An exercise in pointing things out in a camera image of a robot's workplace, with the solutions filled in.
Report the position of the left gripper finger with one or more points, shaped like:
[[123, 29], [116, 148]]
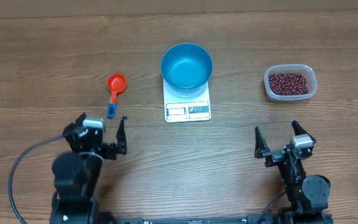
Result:
[[80, 119], [121, 137]]

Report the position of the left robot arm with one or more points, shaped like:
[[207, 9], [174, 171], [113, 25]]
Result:
[[77, 172]]

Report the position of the red measuring scoop blue handle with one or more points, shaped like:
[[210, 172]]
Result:
[[116, 84]]

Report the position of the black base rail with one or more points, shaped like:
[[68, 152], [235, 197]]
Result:
[[250, 219]]

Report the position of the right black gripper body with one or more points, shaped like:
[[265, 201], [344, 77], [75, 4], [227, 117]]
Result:
[[282, 154]]

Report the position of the white digital kitchen scale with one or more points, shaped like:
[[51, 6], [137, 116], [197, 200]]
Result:
[[182, 107]]

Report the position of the red adzuki beans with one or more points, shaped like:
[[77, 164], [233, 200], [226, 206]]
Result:
[[288, 84]]

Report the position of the blue plastic bowl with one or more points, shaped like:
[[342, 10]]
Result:
[[186, 67]]

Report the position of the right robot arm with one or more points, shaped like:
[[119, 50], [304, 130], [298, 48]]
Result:
[[305, 197]]

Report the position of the clear plastic container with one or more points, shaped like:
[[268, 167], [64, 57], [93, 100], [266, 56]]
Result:
[[303, 69]]

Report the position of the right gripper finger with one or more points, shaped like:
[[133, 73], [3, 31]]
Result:
[[298, 130], [261, 147]]

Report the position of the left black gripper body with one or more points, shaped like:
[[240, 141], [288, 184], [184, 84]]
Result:
[[109, 152]]

